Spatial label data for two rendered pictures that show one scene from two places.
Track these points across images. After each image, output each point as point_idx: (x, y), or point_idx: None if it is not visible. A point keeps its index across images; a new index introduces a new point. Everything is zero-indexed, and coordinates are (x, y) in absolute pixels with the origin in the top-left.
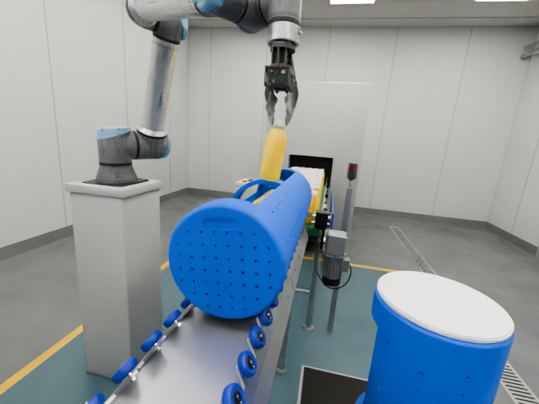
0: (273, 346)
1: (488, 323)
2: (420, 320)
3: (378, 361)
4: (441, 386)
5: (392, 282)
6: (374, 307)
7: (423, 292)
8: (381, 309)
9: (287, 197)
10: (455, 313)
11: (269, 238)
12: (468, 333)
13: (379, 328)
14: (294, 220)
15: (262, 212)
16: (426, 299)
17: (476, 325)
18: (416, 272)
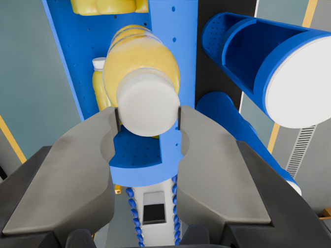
0: None
1: (328, 109)
2: (280, 123)
3: (246, 92)
4: None
5: (285, 77)
6: (257, 88)
7: (306, 85)
8: (260, 102)
9: (177, 43)
10: (312, 107)
11: None
12: (305, 124)
13: (254, 97)
14: (193, 76)
15: (171, 164)
16: (301, 95)
17: (317, 114)
18: (328, 39)
